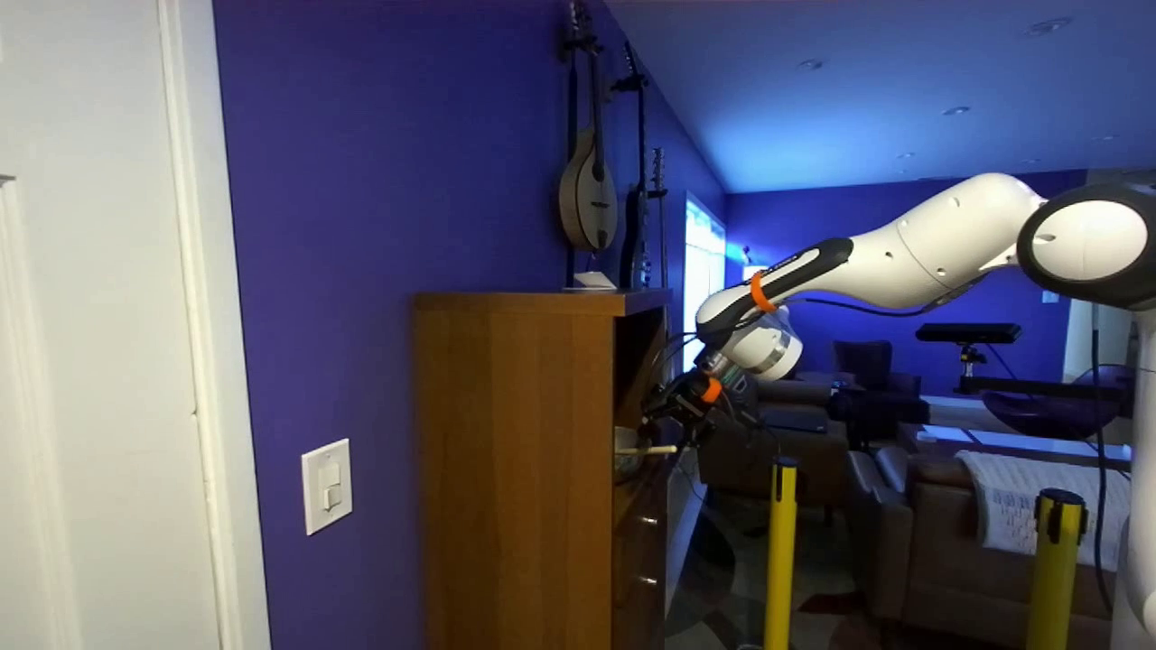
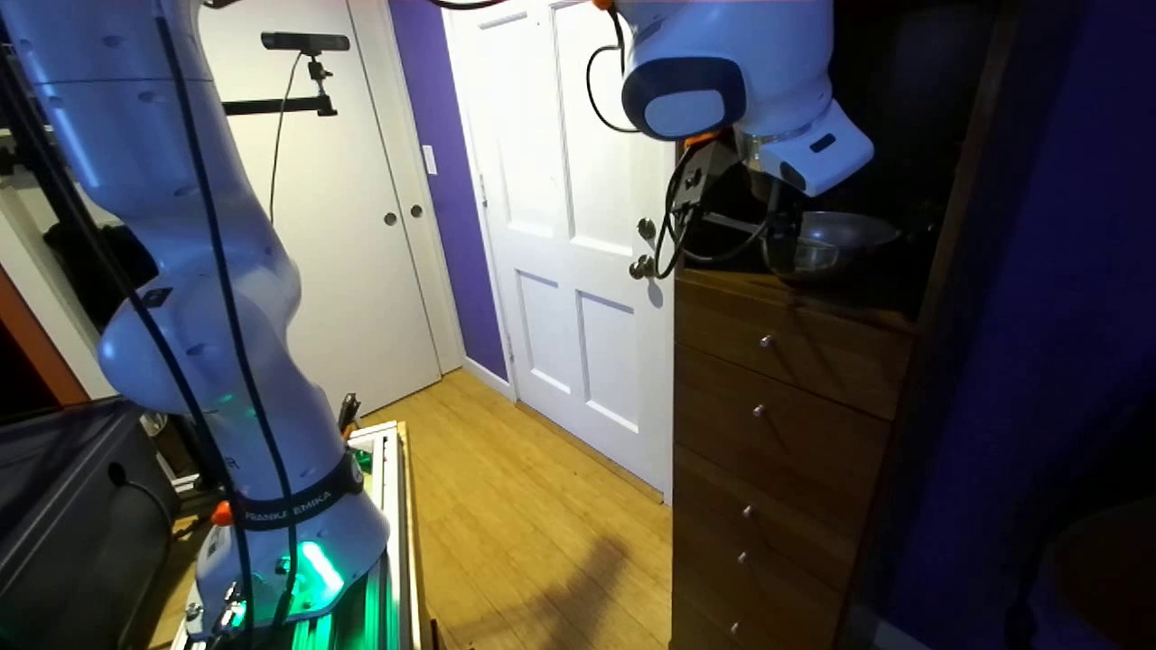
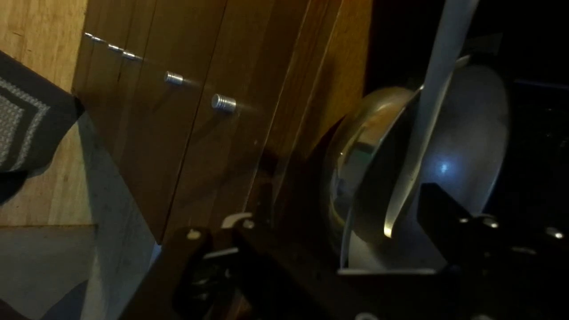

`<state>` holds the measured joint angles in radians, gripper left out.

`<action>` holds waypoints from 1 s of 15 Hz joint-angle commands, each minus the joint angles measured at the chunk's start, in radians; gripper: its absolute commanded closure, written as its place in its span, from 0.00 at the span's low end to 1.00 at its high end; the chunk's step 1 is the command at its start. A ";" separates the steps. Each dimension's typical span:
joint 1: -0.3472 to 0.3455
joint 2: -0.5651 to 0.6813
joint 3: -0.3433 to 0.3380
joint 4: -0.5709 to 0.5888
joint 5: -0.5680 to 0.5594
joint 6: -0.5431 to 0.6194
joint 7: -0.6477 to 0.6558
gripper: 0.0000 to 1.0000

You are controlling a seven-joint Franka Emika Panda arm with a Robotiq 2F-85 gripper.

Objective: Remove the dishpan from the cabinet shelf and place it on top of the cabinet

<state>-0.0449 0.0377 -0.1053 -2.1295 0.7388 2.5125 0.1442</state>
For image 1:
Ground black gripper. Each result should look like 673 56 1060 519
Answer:
643 371 734 458

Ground brown wooden cabinet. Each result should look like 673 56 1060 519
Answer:
408 284 677 650

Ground brown sofa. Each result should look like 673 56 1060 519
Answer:
693 367 854 500

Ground bright window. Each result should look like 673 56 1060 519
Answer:
681 194 730 375

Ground black chair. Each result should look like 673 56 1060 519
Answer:
831 334 896 389

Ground hanging mandolin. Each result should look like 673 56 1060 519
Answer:
552 0 623 257

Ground brown armchair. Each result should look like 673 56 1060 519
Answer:
844 440 1136 635

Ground white patterned blanket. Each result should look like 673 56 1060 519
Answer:
954 447 1136 562

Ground dark round bowl chair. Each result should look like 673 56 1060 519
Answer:
977 377 1129 445

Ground white panel door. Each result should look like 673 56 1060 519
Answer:
0 0 276 650

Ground yellow black-capped post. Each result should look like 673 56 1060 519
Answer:
764 454 805 650
1027 482 1090 650

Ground hanging black string instrument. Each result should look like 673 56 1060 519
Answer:
608 69 664 292

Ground large white light switch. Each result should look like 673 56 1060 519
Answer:
295 434 359 536

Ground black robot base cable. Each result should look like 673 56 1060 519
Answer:
1086 322 1112 586

